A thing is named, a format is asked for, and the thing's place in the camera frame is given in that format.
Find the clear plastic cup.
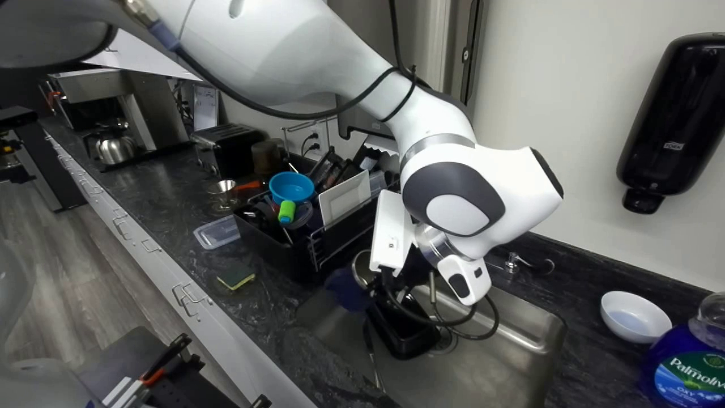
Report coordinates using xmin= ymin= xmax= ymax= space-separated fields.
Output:
xmin=370 ymin=171 xmax=392 ymax=203

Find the white bowl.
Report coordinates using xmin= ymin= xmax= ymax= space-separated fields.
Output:
xmin=599 ymin=288 xmax=675 ymax=348

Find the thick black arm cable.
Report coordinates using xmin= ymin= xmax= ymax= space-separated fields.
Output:
xmin=111 ymin=0 xmax=426 ymax=125

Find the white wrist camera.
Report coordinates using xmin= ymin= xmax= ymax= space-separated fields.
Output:
xmin=433 ymin=251 xmax=495 ymax=309

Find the green cylindrical handle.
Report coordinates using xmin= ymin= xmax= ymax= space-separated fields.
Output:
xmin=276 ymin=198 xmax=300 ymax=226

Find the black dish rack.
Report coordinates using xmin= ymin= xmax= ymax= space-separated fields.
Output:
xmin=232 ymin=149 xmax=395 ymax=288

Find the dark gray case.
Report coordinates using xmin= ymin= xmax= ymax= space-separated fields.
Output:
xmin=75 ymin=325 xmax=251 ymax=408

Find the chrome faucet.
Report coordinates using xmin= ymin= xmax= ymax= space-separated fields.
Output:
xmin=490 ymin=247 xmax=559 ymax=286

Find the clear plastic container lid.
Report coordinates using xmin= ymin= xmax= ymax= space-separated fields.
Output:
xmin=190 ymin=214 xmax=245 ymax=251

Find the metal utensil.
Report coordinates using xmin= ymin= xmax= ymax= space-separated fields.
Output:
xmin=361 ymin=325 xmax=387 ymax=394

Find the blue steel-lined cup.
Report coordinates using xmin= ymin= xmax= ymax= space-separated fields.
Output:
xmin=325 ymin=250 xmax=380 ymax=314

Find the steel coffee machine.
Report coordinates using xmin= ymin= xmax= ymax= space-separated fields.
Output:
xmin=43 ymin=64 xmax=190 ymax=166

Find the thin black camera cable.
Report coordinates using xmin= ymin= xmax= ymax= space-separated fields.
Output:
xmin=382 ymin=290 xmax=503 ymax=344

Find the red tipped pen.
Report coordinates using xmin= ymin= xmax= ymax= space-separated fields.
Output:
xmin=141 ymin=354 xmax=190 ymax=391

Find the stainless steel sink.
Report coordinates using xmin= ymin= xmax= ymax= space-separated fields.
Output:
xmin=296 ymin=241 xmax=569 ymax=408

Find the black marker pen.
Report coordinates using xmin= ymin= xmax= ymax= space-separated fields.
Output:
xmin=139 ymin=332 xmax=194 ymax=383

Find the white wall cabinet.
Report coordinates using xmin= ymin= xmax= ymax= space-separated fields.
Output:
xmin=80 ymin=29 xmax=199 ymax=85

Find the white rectangular plate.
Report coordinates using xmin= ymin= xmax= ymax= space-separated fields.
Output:
xmin=318 ymin=171 xmax=373 ymax=231

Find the gray round cup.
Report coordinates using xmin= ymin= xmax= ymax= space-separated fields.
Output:
xmin=291 ymin=203 xmax=318 ymax=231

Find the black desk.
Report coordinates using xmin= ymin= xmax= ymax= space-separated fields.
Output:
xmin=0 ymin=104 xmax=86 ymax=214

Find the blue dish soap bottle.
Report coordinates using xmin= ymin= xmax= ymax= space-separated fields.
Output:
xmin=640 ymin=292 xmax=725 ymax=408

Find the white lower cabinet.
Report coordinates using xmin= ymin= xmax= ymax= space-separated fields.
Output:
xmin=42 ymin=127 xmax=320 ymax=408

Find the black rectangular container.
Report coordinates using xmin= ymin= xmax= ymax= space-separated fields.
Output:
xmin=365 ymin=298 xmax=456 ymax=363

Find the yellow green sponge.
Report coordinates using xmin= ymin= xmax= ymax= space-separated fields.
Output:
xmin=215 ymin=266 xmax=259 ymax=294

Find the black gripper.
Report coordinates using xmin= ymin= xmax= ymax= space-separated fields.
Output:
xmin=365 ymin=251 xmax=448 ymax=319

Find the steel kettle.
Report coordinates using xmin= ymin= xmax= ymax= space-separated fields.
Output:
xmin=81 ymin=120 xmax=149 ymax=169

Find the stainless paper towel dispenser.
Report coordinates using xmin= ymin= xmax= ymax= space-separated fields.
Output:
xmin=330 ymin=0 xmax=486 ymax=157

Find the black wall soap dispenser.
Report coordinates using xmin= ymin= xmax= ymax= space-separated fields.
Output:
xmin=617 ymin=31 xmax=725 ymax=216

